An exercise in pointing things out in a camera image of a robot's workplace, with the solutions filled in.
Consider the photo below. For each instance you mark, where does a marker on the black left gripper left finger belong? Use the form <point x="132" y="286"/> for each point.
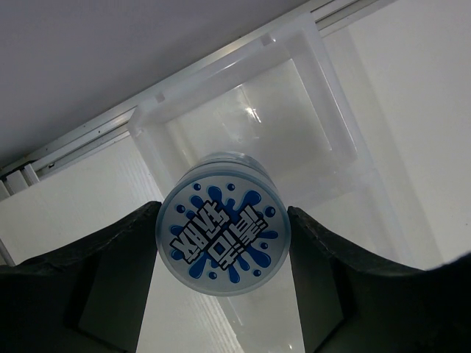
<point x="87" y="296"/>

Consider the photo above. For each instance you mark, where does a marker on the blue slime jar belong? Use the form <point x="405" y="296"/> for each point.
<point x="223" y="230"/>

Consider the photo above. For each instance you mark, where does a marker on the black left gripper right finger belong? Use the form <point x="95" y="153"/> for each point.
<point x="352" y="300"/>

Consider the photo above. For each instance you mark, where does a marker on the clear plastic compartment tray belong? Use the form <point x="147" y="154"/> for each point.
<point x="278" y="100"/>

